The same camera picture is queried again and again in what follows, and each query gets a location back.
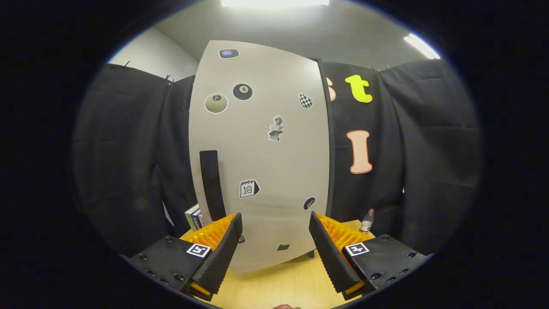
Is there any narrow ceiling light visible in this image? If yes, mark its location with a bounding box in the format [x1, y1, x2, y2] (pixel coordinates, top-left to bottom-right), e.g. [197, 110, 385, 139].
[403, 33, 441, 60]

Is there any black door handle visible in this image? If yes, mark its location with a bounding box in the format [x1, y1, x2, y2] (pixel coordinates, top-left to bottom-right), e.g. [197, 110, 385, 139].
[199, 150, 227, 222]

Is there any clear plastic bottle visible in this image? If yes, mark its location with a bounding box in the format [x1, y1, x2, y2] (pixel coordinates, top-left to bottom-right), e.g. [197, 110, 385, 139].
[359, 209, 375, 234]

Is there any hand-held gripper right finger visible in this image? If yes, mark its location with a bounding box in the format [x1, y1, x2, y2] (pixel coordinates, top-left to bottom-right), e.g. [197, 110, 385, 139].
[309, 211, 431, 301]

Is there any large ceiling light panel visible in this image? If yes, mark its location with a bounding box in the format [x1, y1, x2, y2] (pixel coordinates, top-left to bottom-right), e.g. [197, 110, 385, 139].
[221, 0, 331, 9]

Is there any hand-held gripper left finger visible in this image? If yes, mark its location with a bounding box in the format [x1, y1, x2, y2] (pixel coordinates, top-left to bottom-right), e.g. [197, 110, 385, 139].
[129, 212, 243, 301]

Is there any black backdrop cloth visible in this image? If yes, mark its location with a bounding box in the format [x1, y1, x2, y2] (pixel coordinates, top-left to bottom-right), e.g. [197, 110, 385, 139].
[72, 58, 483, 258]

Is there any blue book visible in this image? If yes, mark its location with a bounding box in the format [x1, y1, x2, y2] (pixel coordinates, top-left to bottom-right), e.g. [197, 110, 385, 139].
[191, 206, 206, 229]

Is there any grey shoe cabinet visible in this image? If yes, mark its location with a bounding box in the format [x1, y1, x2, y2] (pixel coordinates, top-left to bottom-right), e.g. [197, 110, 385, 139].
[307, 58, 337, 258]

